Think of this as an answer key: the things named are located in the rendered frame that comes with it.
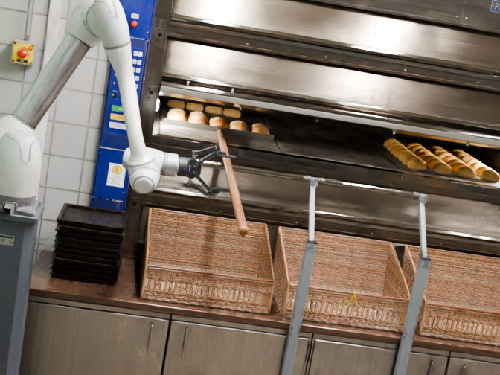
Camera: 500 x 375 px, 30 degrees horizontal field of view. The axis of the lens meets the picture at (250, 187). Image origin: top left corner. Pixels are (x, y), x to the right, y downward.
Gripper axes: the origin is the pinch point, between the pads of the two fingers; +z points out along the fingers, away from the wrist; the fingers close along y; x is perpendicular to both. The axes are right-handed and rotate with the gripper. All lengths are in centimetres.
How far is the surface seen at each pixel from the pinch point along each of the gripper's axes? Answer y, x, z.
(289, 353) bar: 73, -4, 38
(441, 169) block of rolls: -1, -79, 108
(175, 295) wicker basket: 58, -14, -12
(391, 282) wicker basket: 49, -47, 87
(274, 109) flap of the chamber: -21, -50, 19
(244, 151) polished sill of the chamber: 2, -64, 11
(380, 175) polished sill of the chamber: 3, -65, 76
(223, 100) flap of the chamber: -21, -50, -3
